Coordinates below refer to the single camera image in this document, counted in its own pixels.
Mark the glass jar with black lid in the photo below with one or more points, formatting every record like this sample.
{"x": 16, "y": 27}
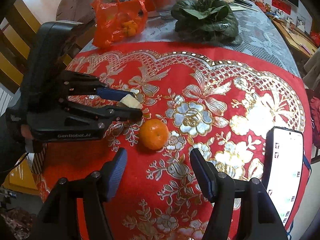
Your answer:
{"x": 163, "y": 3}

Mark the white radiator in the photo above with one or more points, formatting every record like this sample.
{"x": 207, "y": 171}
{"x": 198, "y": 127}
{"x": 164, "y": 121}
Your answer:
{"x": 5, "y": 98}

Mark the leafy green vegetable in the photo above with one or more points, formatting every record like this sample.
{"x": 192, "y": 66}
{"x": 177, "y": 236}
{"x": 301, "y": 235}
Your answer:
{"x": 207, "y": 20}

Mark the red embroidered tablecloth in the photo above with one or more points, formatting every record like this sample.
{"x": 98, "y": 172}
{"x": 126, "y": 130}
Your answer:
{"x": 135, "y": 170}

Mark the red wall poster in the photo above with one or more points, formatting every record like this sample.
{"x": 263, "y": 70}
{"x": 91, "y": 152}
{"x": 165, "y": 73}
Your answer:
{"x": 281, "y": 5}

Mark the small mandarin orange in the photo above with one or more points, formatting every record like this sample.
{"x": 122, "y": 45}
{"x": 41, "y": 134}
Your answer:
{"x": 153, "y": 134}

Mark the red gift bag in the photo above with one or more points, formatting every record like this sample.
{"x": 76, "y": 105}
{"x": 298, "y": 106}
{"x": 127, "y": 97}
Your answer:
{"x": 316, "y": 38}

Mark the black remote control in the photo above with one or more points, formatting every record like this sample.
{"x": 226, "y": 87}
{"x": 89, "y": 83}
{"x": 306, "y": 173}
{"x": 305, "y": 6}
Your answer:
{"x": 241, "y": 1}

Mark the cluster of small oranges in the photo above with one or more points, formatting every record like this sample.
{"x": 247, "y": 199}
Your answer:
{"x": 128, "y": 27}

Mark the floral cloth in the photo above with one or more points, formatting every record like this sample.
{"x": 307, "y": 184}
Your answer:
{"x": 15, "y": 221}

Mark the pale apple wedge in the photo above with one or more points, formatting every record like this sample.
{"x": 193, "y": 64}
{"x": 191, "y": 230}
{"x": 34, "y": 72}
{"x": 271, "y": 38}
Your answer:
{"x": 130, "y": 102}

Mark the person's left hand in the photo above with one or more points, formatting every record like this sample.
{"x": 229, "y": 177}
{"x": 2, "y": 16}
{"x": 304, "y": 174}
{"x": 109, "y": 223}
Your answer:
{"x": 25, "y": 131}

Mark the orange plastic bag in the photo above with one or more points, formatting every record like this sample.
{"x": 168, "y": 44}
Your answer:
{"x": 105, "y": 30}

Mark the striped white tray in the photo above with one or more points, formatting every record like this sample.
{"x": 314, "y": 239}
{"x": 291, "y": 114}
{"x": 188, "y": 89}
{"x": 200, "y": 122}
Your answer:
{"x": 38, "y": 160}

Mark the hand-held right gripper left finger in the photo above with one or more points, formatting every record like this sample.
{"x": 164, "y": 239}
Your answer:
{"x": 117, "y": 172}

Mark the low wooden table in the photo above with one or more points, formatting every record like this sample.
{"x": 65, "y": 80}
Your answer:
{"x": 295, "y": 38}

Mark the beige jacket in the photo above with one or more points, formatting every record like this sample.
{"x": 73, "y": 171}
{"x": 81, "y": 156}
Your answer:
{"x": 312, "y": 68}

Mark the red cloth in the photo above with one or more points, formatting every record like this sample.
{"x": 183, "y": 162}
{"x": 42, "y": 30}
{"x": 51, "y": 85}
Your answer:
{"x": 315, "y": 112}

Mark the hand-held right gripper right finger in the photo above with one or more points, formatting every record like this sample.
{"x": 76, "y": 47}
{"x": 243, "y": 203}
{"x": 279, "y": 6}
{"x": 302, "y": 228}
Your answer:
{"x": 202, "y": 175}

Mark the person's left forearm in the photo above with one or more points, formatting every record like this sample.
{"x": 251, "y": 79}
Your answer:
{"x": 8, "y": 150}

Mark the yellow wooden chair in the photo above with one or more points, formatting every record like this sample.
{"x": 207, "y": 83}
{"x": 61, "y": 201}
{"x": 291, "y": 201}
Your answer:
{"x": 7, "y": 66}

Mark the smartphone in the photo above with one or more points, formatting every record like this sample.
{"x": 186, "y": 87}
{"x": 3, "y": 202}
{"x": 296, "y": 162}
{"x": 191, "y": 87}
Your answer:
{"x": 285, "y": 170}

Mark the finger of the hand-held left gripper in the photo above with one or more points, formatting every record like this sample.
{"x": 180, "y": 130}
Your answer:
{"x": 120, "y": 113}
{"x": 111, "y": 93}

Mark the grey lace tablecloth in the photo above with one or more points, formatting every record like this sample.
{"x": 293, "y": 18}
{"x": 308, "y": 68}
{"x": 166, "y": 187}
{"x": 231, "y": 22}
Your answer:
{"x": 160, "y": 31}

